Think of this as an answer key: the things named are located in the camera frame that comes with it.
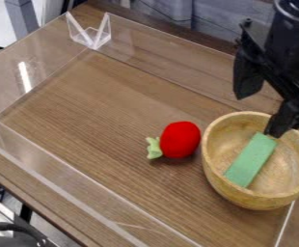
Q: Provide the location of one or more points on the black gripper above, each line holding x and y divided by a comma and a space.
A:
268, 59

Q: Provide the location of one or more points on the green foam block stick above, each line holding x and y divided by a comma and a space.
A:
252, 159

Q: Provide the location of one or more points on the brown wooden bowl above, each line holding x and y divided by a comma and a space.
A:
276, 187

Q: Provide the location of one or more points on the red plush strawberry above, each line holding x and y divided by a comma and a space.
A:
177, 143

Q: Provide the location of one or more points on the black clamp under table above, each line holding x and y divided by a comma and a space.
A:
27, 236

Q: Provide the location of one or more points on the clear acrylic corner bracket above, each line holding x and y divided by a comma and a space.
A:
93, 38

